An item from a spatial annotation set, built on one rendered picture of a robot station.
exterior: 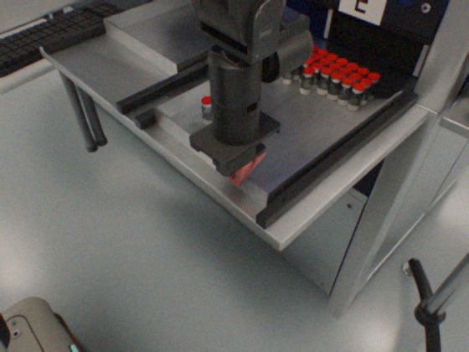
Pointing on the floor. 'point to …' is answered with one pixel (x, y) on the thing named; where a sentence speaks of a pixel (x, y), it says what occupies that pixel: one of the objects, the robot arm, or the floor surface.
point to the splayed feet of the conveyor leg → (413, 267)
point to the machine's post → (407, 151)
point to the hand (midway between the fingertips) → (235, 179)
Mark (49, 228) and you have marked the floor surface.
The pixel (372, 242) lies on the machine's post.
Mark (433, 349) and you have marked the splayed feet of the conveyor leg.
